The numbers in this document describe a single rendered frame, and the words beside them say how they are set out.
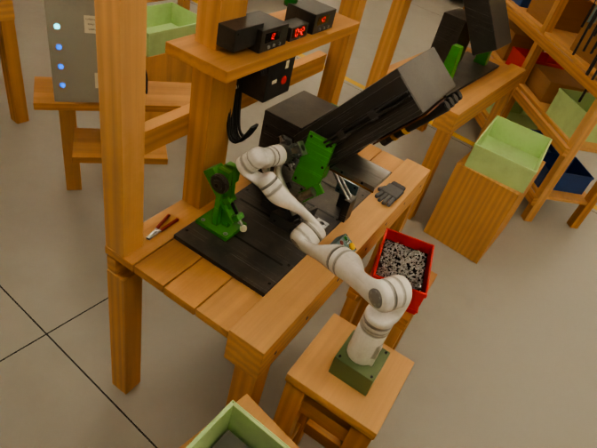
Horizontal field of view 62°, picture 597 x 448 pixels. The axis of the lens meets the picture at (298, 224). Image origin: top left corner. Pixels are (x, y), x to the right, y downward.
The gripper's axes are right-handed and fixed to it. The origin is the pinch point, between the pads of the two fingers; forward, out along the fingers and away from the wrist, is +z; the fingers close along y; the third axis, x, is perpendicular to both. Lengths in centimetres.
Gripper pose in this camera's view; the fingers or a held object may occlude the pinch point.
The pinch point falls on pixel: (296, 150)
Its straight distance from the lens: 190.9
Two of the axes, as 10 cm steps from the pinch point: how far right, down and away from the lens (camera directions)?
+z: 4.6, -2.4, 8.5
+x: -8.2, 2.5, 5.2
